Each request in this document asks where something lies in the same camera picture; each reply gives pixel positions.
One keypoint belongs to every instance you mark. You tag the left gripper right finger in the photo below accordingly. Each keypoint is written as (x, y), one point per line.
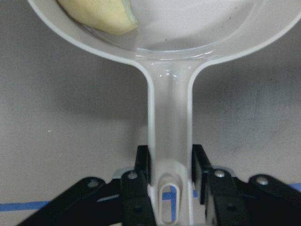
(217, 191)

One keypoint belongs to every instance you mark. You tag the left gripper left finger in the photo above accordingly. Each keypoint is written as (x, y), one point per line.
(136, 204)

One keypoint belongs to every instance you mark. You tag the white plastic dustpan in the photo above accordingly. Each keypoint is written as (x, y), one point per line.
(174, 41)

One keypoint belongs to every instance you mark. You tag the cream bread toy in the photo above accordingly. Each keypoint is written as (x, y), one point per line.
(110, 16)

